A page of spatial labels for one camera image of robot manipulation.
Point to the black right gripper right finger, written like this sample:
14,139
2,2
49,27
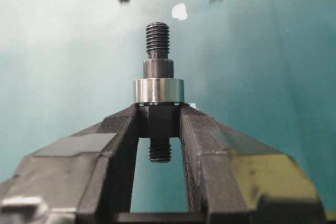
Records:
233,178

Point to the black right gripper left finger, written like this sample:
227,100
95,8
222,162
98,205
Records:
83,178

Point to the black threaded steel shaft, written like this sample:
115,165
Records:
158,94

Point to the white tape square marker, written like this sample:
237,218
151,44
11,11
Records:
179,12

